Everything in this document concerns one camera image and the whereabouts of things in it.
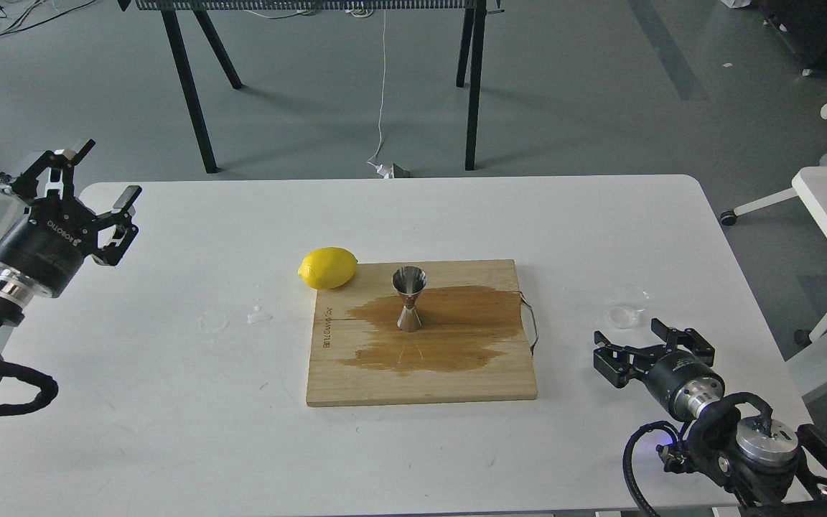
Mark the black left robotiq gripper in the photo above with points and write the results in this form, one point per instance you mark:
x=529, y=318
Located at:
x=48, y=245

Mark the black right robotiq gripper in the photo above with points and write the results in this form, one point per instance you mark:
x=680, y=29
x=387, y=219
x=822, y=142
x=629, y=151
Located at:
x=681, y=382

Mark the clear plastic measuring cup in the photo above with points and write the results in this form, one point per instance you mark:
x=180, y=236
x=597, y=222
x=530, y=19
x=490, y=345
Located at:
x=626, y=306

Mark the steel double jigger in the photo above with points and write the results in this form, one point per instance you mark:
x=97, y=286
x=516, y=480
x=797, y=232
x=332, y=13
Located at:
x=409, y=282

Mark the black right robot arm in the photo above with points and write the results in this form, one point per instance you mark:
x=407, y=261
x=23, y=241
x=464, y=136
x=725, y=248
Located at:
x=772, y=470

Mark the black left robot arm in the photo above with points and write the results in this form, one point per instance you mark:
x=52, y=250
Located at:
x=24, y=390

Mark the wooden cutting board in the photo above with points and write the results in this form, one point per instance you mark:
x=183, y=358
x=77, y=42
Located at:
x=472, y=345

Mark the yellow lemon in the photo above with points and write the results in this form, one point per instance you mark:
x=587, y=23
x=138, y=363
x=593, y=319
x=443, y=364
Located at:
x=327, y=268

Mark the black metal table frame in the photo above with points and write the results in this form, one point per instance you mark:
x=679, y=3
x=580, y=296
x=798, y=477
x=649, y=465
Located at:
x=469, y=63

